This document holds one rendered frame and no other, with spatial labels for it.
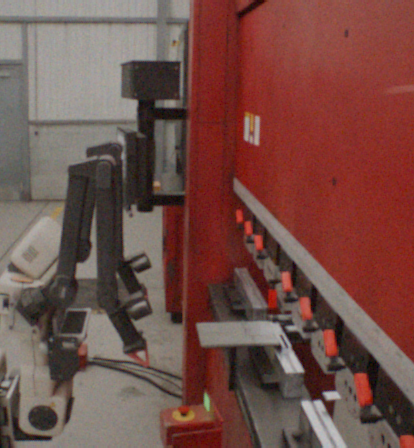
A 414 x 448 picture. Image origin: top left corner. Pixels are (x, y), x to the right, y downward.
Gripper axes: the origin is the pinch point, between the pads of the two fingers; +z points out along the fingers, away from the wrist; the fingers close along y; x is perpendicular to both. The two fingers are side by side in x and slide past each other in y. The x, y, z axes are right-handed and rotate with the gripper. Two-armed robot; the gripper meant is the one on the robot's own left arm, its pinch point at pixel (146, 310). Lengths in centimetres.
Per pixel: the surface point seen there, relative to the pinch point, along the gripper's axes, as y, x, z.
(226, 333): -22.0, -24.5, 12.0
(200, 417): -40.9, -5.6, 27.1
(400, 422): -122, -52, -6
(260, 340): -28.4, -34.1, 16.9
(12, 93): 685, 162, -163
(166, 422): -43.4, 4.4, 22.1
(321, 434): -80, -39, 23
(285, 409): -53, -32, 30
